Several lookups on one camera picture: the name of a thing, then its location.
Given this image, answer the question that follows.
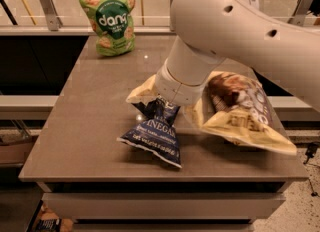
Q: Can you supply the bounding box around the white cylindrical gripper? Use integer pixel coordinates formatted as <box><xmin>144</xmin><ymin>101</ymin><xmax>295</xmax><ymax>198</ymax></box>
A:
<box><xmin>126</xmin><ymin>59</ymin><xmax>210</xmax><ymax>129</ymax></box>

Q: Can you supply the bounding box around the blue vinegar chip bag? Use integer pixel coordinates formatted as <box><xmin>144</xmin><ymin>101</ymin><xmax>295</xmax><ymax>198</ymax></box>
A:
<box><xmin>117</xmin><ymin>97</ymin><xmax>181</xmax><ymax>168</ymax></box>

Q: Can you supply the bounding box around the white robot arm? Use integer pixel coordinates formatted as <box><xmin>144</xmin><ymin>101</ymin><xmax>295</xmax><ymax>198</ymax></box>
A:
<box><xmin>154</xmin><ymin>0</ymin><xmax>320</xmax><ymax>111</ymax></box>

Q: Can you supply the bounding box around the cream and brown snack bag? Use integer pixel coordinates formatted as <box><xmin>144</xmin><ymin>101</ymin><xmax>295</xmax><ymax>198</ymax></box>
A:
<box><xmin>201</xmin><ymin>71</ymin><xmax>297</xmax><ymax>155</ymax></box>

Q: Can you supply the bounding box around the green rice chip bag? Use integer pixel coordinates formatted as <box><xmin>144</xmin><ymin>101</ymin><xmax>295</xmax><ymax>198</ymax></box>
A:
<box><xmin>79</xmin><ymin>0</ymin><xmax>135</xmax><ymax>57</ymax></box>

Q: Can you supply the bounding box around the grey table drawer front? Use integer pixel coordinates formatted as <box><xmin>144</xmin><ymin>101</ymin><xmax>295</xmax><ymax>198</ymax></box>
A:
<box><xmin>43</xmin><ymin>193</ymin><xmax>285</xmax><ymax>220</ymax></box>

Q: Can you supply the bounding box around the small dark packet on floor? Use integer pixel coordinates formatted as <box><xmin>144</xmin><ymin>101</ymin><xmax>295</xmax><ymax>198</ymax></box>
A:
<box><xmin>35</xmin><ymin>219</ymin><xmax>61</xmax><ymax>232</ymax></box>

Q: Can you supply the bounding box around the left metal rail bracket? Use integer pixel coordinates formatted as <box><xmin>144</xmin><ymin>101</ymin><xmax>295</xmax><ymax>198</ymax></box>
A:
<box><xmin>39</xmin><ymin>0</ymin><xmax>62</xmax><ymax>31</ymax></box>

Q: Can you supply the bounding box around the black floor cable with plug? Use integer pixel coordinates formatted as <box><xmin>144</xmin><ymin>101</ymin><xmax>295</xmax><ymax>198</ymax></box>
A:
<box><xmin>302</xmin><ymin>142</ymin><xmax>320</xmax><ymax>197</ymax></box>

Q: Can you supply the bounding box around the right metal rail bracket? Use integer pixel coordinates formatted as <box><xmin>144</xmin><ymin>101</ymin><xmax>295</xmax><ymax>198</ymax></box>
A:
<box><xmin>288</xmin><ymin>0</ymin><xmax>314</xmax><ymax>26</ymax></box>

